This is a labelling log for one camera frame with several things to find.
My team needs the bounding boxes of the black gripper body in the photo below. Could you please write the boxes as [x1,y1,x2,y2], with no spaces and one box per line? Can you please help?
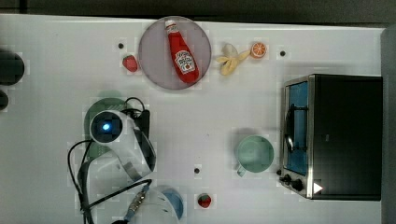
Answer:
[122,108,150,137]

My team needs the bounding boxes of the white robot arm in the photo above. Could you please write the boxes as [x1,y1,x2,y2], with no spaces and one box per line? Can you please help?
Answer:
[78,110,184,224]

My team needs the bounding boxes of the red strawberry near plate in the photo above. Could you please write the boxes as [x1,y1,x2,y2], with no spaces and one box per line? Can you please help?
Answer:
[122,55,138,73]

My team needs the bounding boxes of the grey round plate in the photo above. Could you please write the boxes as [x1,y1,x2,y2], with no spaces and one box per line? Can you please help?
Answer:
[138,16,212,90]

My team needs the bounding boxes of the red ketchup bottle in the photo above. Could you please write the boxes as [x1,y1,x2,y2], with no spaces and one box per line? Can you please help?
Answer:
[165,20,199,83]

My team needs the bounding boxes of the blue bowl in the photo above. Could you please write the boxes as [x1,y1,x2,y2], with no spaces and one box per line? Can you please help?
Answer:
[163,189,184,219]

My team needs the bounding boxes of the red strawberry near bowl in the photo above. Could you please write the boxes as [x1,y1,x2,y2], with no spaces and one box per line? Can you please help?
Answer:
[198,193,212,208]

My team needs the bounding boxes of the peeled banana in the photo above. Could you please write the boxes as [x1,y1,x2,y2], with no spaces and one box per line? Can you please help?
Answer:
[216,44,250,76]

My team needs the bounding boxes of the green mug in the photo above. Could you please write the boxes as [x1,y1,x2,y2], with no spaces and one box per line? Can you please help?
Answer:
[235,135,275,177]

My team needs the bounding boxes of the orange half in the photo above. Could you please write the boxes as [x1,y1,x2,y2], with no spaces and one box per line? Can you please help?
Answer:
[250,42,267,59]

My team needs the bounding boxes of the black cylinder small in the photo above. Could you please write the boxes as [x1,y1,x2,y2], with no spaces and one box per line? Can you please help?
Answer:
[0,91,9,110]

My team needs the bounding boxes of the black cylinder large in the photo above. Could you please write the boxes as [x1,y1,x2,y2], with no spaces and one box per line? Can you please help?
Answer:
[0,50,25,86]

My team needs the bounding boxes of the black toaster oven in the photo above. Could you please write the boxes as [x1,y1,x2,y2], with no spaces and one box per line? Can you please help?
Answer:
[277,74,383,201]

